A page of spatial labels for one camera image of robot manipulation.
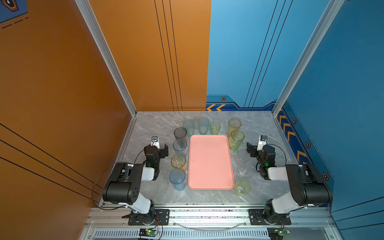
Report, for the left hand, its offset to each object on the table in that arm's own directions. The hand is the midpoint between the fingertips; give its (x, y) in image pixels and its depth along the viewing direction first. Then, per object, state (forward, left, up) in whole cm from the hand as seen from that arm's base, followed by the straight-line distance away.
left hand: (158, 142), depth 95 cm
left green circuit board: (-46, -2, -8) cm, 47 cm away
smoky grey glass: (+3, -14, +7) cm, 16 cm away
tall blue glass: (-24, -15, +4) cm, 29 cm away
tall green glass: (+3, -50, +2) cm, 51 cm away
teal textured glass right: (+14, -29, +2) cm, 32 cm away
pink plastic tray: (-12, -33, -6) cm, 36 cm away
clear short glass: (-17, -53, -3) cm, 55 cm away
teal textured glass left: (+13, -19, +2) cm, 23 cm away
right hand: (0, -63, 0) cm, 63 cm away
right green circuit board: (-45, -64, -8) cm, 79 cm away
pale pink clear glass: (-6, -54, -7) cm, 55 cm away
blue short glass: (-3, -14, 0) cm, 15 cm away
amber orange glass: (-13, -14, +1) cm, 19 cm away
